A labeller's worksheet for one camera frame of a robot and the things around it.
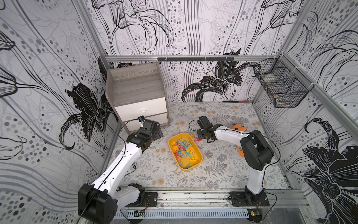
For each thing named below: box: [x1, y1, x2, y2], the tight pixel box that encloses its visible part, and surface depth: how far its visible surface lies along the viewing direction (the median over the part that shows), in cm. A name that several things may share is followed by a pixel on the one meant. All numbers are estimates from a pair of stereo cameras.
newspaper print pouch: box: [129, 161, 138, 171], surface depth 84 cm
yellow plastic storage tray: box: [168, 132, 203, 171], surface depth 91 cm
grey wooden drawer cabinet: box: [105, 62, 171, 136], surface depth 86 cm
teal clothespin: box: [176, 150, 194, 158], surface depth 91 cm
